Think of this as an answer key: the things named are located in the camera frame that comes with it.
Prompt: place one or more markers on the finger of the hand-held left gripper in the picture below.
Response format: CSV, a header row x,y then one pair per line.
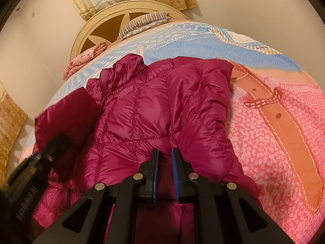
x,y
59,143

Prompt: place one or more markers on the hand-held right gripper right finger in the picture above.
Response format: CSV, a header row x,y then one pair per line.
x,y
175,175

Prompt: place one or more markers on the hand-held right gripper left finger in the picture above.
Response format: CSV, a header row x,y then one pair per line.
x,y
155,175

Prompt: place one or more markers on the magenta puffer jacket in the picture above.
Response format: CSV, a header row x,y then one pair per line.
x,y
152,101

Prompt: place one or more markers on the pink floral quilt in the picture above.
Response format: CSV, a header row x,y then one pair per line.
x,y
83,56

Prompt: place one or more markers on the pink and blue printed blanket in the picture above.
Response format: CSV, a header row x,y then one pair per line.
x,y
266,122

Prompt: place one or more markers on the cream round bed headboard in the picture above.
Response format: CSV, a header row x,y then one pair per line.
x,y
106,17

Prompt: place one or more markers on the grey floral pillow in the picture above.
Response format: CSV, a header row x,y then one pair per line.
x,y
144,30

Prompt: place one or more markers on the striped pillow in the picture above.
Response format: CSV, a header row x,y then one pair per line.
x,y
144,20

